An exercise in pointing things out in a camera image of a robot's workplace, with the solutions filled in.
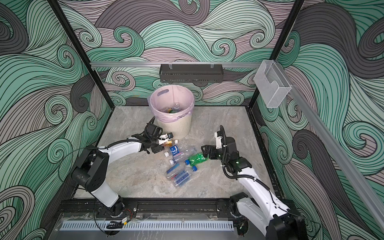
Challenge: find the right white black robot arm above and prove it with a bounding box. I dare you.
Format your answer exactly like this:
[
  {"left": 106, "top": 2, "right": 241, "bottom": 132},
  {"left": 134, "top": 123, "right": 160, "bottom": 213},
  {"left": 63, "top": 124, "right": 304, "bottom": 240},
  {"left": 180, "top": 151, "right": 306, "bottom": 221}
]
[{"left": 201, "top": 136, "right": 309, "bottom": 240}]

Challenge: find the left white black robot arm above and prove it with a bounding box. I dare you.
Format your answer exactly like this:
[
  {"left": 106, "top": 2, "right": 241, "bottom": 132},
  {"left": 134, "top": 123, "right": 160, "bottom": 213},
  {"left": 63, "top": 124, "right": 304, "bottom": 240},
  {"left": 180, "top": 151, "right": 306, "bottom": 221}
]
[{"left": 70, "top": 123, "right": 174, "bottom": 218}]

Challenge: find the cream ribbed waste bin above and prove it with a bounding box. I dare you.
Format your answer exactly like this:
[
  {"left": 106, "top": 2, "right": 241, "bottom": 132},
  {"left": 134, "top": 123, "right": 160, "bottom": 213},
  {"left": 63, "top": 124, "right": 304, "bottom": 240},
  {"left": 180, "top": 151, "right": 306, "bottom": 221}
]
[{"left": 154, "top": 84, "right": 195, "bottom": 141}]

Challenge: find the pink plastic bin liner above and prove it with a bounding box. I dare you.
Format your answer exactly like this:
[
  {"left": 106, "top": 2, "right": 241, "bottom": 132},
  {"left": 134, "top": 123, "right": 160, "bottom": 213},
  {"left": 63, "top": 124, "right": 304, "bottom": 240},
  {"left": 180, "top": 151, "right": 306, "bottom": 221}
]
[{"left": 148, "top": 85, "right": 195, "bottom": 123}]

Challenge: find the red yellow label bottle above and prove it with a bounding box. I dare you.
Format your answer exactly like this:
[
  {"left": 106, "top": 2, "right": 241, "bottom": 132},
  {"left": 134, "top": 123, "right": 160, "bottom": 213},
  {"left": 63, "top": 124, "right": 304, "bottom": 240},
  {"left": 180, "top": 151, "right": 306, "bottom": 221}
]
[{"left": 163, "top": 139, "right": 179, "bottom": 147}]

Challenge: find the blue label bottle white cap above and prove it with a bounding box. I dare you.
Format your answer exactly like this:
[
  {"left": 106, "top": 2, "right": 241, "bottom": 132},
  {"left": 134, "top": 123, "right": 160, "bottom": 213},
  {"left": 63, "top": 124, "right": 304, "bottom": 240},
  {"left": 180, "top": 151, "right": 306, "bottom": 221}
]
[{"left": 163, "top": 141, "right": 187, "bottom": 157}]

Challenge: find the clear Ganten bottle white cap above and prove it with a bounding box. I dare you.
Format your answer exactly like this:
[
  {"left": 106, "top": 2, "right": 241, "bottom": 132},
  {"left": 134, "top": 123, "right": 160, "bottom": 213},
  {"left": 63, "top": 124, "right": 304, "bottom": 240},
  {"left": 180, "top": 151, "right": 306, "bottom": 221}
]
[{"left": 169, "top": 146, "right": 197, "bottom": 165}]

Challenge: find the sky label clear bottle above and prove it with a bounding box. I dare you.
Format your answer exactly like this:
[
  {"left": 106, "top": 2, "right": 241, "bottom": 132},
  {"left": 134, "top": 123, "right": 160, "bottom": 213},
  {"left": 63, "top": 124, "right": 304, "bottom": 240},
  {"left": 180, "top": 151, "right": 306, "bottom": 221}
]
[{"left": 172, "top": 166, "right": 198, "bottom": 187}]

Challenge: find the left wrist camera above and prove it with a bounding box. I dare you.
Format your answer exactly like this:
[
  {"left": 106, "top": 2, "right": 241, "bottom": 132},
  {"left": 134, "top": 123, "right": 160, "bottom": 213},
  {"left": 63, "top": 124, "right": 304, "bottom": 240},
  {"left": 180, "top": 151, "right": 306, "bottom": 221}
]
[{"left": 158, "top": 134, "right": 169, "bottom": 142}]

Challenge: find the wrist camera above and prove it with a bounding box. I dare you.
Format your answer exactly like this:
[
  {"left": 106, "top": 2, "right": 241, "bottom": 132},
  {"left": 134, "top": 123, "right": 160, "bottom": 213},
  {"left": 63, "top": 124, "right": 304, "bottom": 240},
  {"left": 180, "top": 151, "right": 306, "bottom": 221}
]
[
  {"left": 158, "top": 134, "right": 169, "bottom": 142},
  {"left": 214, "top": 131, "right": 223, "bottom": 150}
]

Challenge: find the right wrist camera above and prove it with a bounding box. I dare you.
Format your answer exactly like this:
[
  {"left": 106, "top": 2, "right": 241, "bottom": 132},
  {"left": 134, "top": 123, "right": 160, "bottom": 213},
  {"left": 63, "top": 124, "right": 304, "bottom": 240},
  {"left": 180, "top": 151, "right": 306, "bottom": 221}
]
[{"left": 214, "top": 131, "right": 223, "bottom": 150}]

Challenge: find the black wall shelf tray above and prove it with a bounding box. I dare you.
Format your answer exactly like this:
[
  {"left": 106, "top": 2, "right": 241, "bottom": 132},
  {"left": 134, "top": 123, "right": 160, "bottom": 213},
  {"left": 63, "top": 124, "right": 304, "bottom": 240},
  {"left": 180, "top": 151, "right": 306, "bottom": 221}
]
[{"left": 159, "top": 64, "right": 224, "bottom": 84}]

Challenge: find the clear acrylic wall holder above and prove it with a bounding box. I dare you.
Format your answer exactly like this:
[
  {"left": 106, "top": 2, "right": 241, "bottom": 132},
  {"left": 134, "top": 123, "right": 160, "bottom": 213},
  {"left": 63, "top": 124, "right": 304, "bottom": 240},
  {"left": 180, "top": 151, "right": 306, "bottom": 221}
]
[{"left": 254, "top": 60, "right": 292, "bottom": 109}]

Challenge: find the aluminium rail back wall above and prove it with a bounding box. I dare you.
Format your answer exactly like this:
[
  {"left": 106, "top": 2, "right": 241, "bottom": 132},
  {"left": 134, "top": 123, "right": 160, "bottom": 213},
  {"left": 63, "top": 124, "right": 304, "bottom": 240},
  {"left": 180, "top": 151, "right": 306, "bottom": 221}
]
[{"left": 90, "top": 61, "right": 261, "bottom": 69}]

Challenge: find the aluminium rail wall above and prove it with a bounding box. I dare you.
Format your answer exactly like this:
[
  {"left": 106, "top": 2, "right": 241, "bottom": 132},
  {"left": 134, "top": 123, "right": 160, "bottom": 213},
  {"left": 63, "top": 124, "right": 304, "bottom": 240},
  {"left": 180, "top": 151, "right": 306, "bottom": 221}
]
[
  {"left": 275, "top": 62, "right": 384, "bottom": 230},
  {"left": 90, "top": 61, "right": 261, "bottom": 69}
]

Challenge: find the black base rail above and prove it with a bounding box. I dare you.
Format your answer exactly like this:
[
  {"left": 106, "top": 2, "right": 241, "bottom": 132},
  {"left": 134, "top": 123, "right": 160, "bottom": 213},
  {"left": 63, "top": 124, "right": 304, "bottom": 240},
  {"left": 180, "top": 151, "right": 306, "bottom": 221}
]
[{"left": 58, "top": 198, "right": 240, "bottom": 219}]

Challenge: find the aluminium rail right wall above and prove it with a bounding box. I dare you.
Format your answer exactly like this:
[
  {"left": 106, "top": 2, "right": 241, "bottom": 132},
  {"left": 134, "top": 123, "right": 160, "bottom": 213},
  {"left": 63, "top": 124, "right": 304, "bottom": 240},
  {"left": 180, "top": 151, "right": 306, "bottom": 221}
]
[{"left": 275, "top": 62, "right": 384, "bottom": 230}]

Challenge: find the white slotted cable duct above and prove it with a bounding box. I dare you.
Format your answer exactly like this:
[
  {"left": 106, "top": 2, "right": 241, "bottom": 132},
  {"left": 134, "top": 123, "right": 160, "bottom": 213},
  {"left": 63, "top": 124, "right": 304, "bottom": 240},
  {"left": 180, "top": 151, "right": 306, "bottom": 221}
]
[{"left": 60, "top": 220, "right": 235, "bottom": 232}]

